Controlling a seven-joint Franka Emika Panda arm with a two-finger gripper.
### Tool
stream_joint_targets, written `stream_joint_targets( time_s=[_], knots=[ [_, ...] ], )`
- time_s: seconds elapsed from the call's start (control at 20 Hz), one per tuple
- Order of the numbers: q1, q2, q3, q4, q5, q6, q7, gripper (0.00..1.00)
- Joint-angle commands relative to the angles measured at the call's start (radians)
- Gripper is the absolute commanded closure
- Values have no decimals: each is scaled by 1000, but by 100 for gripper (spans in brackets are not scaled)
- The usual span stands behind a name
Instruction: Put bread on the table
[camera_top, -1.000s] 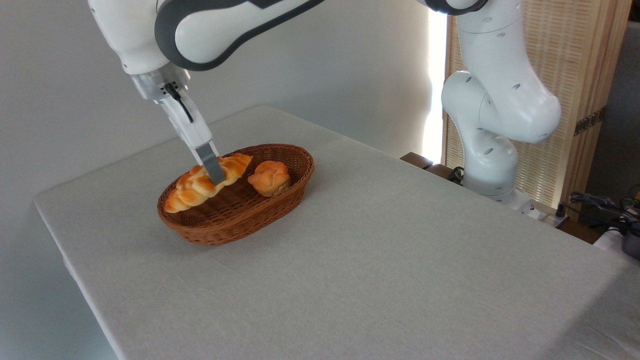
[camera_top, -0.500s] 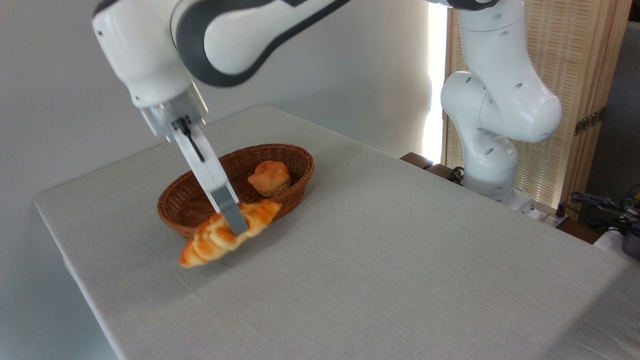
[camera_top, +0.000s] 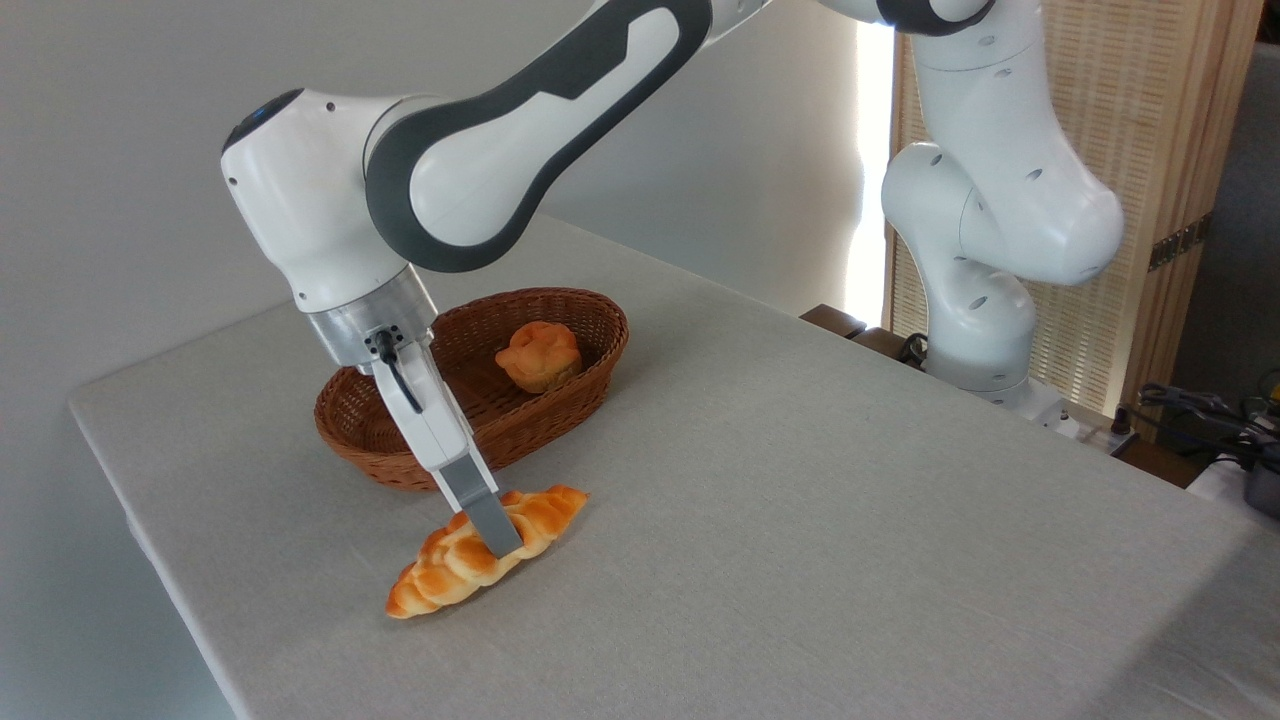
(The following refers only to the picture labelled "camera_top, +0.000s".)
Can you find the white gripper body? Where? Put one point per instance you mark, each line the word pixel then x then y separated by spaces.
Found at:
pixel 430 410

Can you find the round bread bun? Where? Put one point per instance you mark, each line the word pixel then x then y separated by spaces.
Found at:
pixel 540 358

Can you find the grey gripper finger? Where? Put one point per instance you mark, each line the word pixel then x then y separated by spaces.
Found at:
pixel 490 510

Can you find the long braided bread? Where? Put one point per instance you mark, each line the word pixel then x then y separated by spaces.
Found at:
pixel 450 570

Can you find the black screen hinge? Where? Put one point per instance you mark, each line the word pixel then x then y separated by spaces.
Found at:
pixel 1178 243

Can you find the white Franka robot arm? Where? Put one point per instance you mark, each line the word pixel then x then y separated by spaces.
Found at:
pixel 300 220

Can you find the grey tablecloth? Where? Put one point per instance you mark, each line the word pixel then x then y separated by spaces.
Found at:
pixel 800 540

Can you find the brown wicker basket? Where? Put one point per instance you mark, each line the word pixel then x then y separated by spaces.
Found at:
pixel 545 420

